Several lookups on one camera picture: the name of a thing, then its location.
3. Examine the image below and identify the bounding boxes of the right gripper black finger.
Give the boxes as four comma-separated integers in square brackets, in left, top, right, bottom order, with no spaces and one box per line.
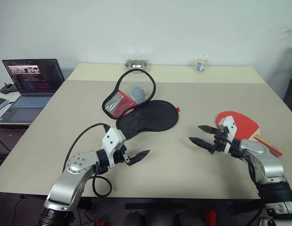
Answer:
[198,125,219,135]
[188,137,212,150]

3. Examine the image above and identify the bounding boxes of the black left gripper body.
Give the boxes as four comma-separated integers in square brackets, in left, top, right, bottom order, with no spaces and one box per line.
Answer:
[114,145,132,168]

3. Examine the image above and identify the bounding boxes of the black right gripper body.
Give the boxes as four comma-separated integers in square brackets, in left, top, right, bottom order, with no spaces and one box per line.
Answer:
[208,128,231,155]

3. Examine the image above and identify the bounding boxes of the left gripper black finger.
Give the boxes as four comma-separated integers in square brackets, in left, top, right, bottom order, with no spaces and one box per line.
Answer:
[129,149,151,166]

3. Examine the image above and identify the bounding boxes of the red table tennis paddle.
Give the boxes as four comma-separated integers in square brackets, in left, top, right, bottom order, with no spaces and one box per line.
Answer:
[215,110,285,157]

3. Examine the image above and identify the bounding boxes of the red and black paddle case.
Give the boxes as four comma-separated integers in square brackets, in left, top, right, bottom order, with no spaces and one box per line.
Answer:
[101,69,182,142]

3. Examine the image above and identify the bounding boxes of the grey zipper pull charm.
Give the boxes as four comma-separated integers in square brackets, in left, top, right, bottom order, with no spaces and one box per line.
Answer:
[129,86,147,104]

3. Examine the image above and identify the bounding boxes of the dark rounded shape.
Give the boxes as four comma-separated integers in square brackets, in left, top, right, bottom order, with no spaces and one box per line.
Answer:
[124,210,147,226]

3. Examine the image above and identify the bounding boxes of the white plastic bottle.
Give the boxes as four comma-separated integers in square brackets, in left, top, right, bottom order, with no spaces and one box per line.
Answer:
[195,53,209,74]

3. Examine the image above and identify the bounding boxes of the red block under table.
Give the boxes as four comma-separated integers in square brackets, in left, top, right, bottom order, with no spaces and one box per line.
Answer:
[204,210,218,226]

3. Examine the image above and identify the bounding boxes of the stainless steel bowl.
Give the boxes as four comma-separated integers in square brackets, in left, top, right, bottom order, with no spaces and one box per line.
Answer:
[124,58,150,70]

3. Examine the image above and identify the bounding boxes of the open grey laptop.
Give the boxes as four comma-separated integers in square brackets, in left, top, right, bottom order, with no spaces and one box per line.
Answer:
[0,58,65,124]

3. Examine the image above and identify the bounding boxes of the white side desk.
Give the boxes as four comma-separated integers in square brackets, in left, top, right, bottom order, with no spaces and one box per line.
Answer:
[0,67,76,129]

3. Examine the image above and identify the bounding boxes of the black handheld controller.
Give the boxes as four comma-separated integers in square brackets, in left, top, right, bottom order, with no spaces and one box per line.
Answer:
[0,82,17,94]

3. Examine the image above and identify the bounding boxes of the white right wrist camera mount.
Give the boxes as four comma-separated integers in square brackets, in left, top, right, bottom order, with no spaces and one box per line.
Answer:
[217,115,238,154]

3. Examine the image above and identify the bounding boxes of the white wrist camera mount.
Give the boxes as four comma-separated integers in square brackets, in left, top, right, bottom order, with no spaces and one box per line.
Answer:
[102,128,127,168]
[217,115,238,154]

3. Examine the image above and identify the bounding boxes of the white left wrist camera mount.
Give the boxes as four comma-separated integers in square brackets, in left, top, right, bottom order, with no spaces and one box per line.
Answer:
[102,128,127,168]

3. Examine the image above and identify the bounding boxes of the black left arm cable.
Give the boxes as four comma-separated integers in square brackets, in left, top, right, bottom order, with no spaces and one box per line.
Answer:
[63,122,113,197]

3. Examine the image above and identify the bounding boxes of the black table frame bar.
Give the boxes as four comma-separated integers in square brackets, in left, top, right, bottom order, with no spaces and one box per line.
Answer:
[124,198,262,210]

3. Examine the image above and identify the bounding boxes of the black floor cable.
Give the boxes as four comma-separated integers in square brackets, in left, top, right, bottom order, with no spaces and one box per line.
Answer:
[13,194,27,226]

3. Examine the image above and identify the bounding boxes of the thin black desk cable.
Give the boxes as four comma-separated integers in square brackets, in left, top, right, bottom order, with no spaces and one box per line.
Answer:
[0,101,16,152]

